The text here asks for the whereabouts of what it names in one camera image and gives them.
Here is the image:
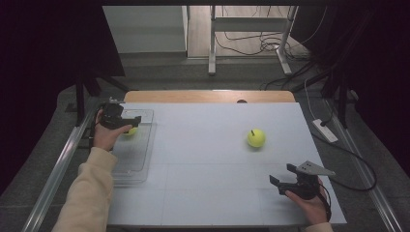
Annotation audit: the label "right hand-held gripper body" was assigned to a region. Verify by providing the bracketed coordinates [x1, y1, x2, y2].
[278, 159, 337, 201]

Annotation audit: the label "right hand-held gripper black cable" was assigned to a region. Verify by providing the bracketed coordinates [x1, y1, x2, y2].
[318, 183, 333, 221]

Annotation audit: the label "white metal stand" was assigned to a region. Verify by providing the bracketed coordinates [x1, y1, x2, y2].
[207, 5, 299, 76]

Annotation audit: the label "tangle of black floor cables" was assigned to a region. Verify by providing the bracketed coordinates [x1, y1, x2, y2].
[214, 5, 327, 63]

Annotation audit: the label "person's right hand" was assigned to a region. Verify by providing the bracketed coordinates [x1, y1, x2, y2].
[284, 178, 331, 226]

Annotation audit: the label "white power strip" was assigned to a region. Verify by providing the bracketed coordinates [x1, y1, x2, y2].
[311, 118, 339, 144]

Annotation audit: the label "black floor plate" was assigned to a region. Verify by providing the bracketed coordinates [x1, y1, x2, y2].
[76, 127, 98, 150]

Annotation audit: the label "person's left hand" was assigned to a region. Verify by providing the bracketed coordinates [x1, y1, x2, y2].
[93, 109, 133, 153]

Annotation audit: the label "wooden table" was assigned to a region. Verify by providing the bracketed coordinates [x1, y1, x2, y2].
[123, 90, 297, 104]

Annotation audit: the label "white cabinet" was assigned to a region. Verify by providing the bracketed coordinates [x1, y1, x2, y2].
[102, 5, 190, 54]

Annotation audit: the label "yellow-green apple with stem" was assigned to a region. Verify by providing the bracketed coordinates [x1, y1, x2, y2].
[247, 129, 267, 149]

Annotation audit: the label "white board table cover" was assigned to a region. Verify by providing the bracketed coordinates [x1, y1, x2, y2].
[105, 101, 347, 226]

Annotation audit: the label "black power cable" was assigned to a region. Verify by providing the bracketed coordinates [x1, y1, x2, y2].
[310, 119, 378, 192]

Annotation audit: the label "clear plastic container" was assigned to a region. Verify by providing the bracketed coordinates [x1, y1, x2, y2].
[110, 108, 158, 187]

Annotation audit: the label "black metal stand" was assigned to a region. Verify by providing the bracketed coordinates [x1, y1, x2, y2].
[291, 64, 360, 130]
[66, 69, 130, 128]

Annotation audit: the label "aluminium floor rail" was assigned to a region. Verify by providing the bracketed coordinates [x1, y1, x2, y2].
[20, 105, 98, 232]
[323, 100, 404, 232]

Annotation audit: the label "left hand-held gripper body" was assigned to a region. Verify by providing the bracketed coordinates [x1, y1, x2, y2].
[100, 97, 131, 131]

